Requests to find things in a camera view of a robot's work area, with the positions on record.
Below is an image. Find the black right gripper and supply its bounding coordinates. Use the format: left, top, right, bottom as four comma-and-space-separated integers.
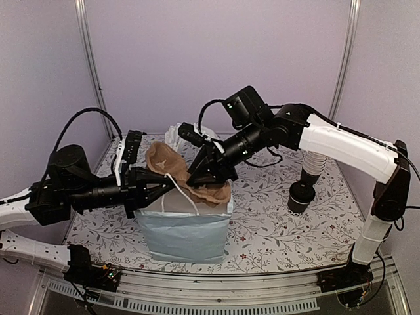
184, 121, 266, 186

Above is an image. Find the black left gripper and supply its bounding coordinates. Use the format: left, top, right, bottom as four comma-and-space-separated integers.
68, 166, 177, 219

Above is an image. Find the brown cardboard cup carrier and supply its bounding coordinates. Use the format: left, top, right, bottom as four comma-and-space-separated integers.
145, 141, 232, 207

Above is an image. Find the light blue paper bag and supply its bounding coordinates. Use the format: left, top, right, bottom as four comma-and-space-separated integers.
136, 173, 234, 264

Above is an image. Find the black and white paper cup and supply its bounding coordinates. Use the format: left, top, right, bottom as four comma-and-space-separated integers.
287, 180, 316, 214

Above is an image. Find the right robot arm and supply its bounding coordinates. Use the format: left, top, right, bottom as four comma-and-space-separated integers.
178, 86, 412, 286

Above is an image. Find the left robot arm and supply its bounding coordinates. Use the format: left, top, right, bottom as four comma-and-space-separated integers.
1, 107, 176, 285

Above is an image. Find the stack of paper cups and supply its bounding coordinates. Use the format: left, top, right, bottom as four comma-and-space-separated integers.
301, 152, 328, 186

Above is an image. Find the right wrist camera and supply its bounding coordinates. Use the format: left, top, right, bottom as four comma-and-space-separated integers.
178, 122, 218, 148

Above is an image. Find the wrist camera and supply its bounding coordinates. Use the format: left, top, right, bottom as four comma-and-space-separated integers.
113, 129, 144, 184
178, 122, 218, 148

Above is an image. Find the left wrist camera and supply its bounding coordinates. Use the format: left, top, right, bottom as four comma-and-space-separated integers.
113, 129, 144, 184

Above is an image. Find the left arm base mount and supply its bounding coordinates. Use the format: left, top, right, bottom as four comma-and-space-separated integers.
64, 263, 121, 293

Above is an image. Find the aluminium table front rail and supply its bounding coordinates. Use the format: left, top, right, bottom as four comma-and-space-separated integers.
29, 255, 415, 314

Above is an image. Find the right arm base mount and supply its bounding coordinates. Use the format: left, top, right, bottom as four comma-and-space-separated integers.
316, 262, 373, 293

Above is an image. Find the aluminium frame post right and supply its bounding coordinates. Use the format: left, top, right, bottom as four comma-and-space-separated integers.
328, 0, 361, 119

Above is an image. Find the aluminium frame post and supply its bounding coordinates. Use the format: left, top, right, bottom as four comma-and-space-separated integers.
73, 0, 116, 140
328, 0, 361, 119

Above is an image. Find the aluminium frame post left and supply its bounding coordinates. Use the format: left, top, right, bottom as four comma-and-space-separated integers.
73, 0, 116, 140

